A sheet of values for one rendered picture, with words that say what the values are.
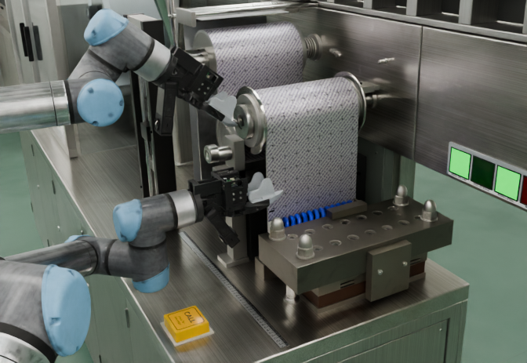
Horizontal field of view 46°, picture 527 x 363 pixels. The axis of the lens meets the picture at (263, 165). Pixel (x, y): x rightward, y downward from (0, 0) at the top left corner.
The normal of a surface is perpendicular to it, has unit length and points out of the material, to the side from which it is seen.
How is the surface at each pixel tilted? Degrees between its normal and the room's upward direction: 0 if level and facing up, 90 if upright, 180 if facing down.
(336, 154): 90
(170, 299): 0
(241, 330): 0
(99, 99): 90
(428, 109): 90
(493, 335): 0
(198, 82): 90
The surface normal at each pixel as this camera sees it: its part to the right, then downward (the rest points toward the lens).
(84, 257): 0.92, -0.31
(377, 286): 0.47, 0.31
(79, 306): 0.99, -0.02
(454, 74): -0.88, 0.19
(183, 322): -0.03, -0.93
